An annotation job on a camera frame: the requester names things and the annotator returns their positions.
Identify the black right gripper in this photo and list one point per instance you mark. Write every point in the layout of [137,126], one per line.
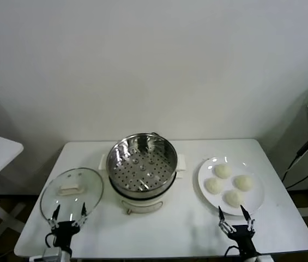
[242,236]

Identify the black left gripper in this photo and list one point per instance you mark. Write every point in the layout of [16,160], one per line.
[63,230]

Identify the white steamed baozi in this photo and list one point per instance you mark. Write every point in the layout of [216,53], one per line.
[222,171]
[213,186]
[234,198]
[243,182]

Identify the round glass pot lid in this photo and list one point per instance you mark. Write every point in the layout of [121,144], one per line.
[88,188]

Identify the perforated steel steamer basket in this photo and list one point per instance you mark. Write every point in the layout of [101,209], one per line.
[142,169]

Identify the round white plate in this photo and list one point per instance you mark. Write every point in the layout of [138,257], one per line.
[256,200]

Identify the cream electric cooking pot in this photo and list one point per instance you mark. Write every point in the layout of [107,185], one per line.
[140,206]

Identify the small white side table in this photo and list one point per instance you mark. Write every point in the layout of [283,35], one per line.
[5,152]

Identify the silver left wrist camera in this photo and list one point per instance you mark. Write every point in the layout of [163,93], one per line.
[51,255]

